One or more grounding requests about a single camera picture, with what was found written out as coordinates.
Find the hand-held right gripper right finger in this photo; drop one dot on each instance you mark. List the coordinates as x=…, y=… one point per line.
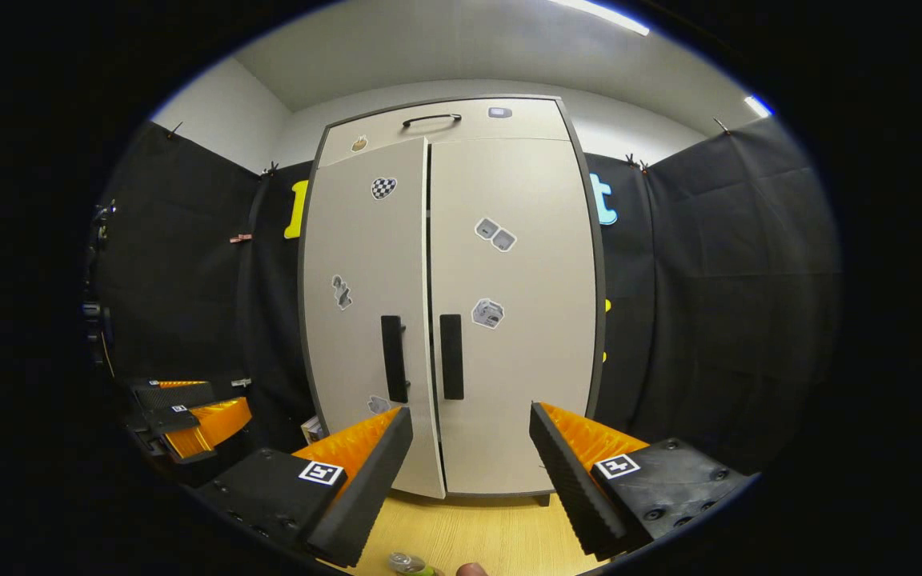
x=569, y=488

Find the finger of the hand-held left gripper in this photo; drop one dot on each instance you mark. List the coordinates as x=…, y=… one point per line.
x=177, y=396
x=165, y=419

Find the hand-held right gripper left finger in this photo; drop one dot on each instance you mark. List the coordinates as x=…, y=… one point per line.
x=365, y=496

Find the green label bottle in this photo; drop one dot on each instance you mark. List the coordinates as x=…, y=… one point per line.
x=409, y=565

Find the white cabinet door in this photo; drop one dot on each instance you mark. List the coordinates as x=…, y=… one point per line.
x=525, y=384
x=365, y=240

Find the white and grey cabinet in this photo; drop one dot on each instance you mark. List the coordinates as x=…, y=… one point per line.
x=600, y=320

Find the black backdrop cloth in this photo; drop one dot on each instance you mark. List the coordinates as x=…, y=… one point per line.
x=717, y=280

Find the small ceiling light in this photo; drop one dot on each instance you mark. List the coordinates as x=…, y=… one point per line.
x=757, y=106

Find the long ceiling light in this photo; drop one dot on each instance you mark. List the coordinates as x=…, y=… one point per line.
x=601, y=16

